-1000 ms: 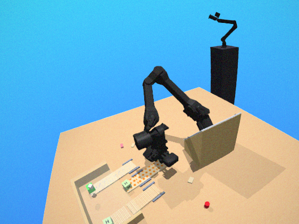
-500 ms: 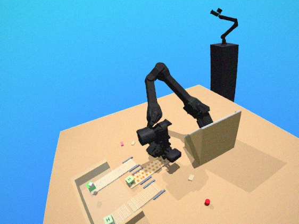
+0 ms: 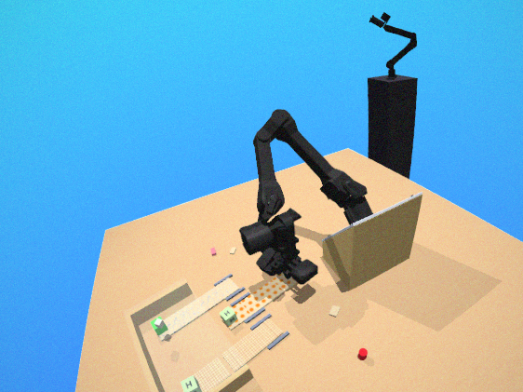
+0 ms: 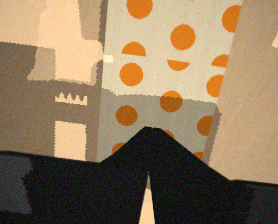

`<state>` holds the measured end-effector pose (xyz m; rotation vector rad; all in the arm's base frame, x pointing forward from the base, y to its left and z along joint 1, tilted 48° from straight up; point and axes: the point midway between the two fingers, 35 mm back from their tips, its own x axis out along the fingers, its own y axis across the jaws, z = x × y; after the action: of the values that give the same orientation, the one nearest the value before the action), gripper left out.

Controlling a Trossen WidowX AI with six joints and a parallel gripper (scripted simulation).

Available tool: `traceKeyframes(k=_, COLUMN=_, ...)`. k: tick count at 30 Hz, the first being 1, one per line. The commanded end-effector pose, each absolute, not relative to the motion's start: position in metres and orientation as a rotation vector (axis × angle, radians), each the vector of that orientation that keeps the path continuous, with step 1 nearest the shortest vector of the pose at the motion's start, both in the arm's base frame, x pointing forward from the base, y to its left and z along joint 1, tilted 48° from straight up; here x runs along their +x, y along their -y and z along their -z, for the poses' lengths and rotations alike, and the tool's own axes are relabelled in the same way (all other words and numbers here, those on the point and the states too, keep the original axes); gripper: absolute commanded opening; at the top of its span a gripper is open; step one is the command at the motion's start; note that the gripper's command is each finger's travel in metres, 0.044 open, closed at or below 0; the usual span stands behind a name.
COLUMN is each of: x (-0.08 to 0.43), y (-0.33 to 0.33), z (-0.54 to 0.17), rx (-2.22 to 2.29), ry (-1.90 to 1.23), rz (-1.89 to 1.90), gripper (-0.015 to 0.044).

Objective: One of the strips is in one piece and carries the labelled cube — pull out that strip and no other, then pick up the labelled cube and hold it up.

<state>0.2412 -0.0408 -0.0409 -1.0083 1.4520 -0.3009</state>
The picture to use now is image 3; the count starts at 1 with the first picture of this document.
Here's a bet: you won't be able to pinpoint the pale green cube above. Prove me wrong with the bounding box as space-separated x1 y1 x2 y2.
220 306 238 326

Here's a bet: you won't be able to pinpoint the red cylinder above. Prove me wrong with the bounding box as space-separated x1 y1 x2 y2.
358 348 368 360

